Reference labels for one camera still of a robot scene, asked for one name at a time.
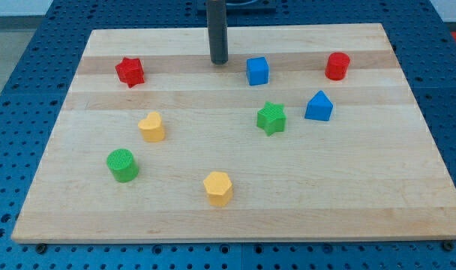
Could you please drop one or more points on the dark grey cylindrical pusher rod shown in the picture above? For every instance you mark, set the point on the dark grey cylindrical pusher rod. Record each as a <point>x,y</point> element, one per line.
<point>216,13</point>

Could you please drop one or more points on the blue cube block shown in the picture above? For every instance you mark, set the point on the blue cube block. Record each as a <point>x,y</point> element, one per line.
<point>257,71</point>

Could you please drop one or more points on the blue triangle block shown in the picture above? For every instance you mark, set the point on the blue triangle block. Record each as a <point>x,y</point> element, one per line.
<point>319,107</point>

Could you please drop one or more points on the red star block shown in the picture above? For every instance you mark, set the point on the red star block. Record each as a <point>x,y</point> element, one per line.
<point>130,71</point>

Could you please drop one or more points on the green star block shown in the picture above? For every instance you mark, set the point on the green star block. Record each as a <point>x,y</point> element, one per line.
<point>271,118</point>

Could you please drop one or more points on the red cylinder block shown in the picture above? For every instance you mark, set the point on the red cylinder block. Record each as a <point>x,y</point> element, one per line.
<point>337,66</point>

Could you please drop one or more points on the yellow heart block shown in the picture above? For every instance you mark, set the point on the yellow heart block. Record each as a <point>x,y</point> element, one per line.
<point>151,128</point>

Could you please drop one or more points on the light wooden board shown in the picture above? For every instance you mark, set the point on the light wooden board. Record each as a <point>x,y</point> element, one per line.
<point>371,173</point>

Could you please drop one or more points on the yellow hexagon block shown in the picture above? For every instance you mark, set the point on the yellow hexagon block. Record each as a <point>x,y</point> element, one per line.
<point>219,188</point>

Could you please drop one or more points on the green cylinder block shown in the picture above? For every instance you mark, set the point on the green cylinder block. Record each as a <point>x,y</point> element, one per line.
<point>121,163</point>

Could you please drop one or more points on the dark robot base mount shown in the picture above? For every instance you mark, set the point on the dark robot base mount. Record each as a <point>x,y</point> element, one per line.
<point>237,6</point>

